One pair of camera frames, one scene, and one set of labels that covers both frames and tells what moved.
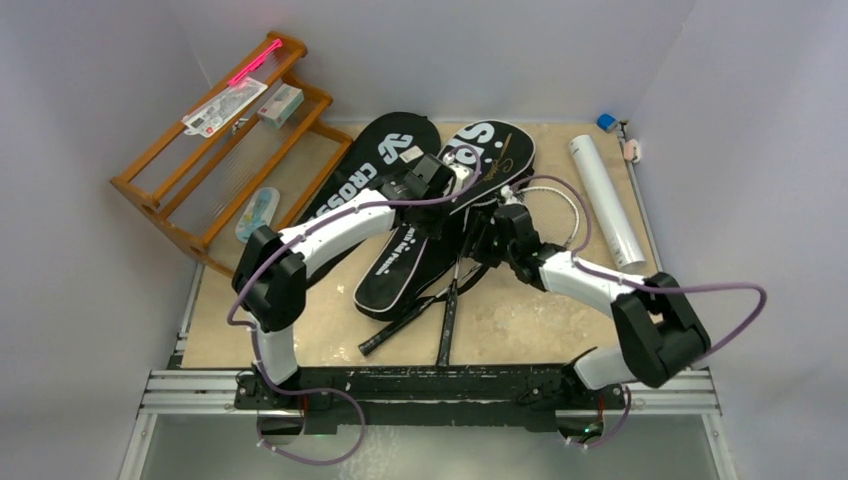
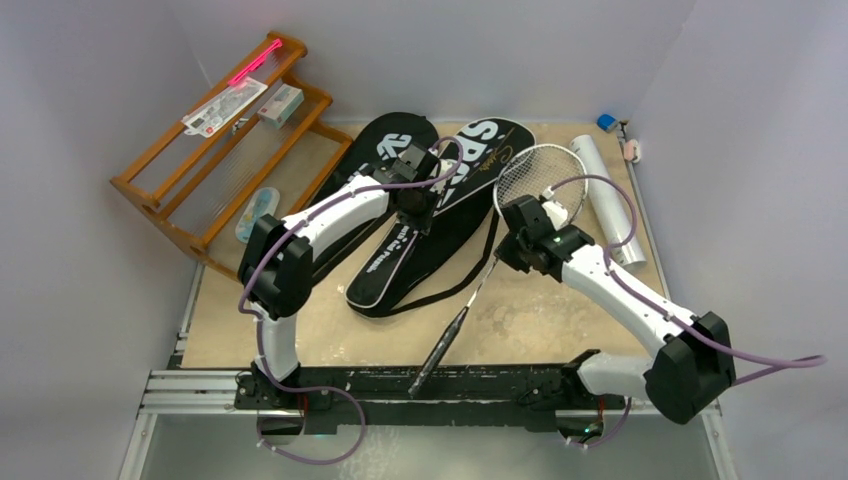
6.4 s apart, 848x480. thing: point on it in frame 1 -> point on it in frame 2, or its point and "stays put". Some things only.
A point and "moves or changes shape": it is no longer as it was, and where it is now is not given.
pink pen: [257, 62] stays put
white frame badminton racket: [553, 214] moves or changes shape
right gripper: [484, 241] -> [510, 250]
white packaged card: [202, 120] stays put
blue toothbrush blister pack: [256, 210] stays put
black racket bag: [487, 158] moves or changes shape
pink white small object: [632, 150] stays put
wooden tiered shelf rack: [244, 162] stays put
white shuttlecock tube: [620, 239] stays put
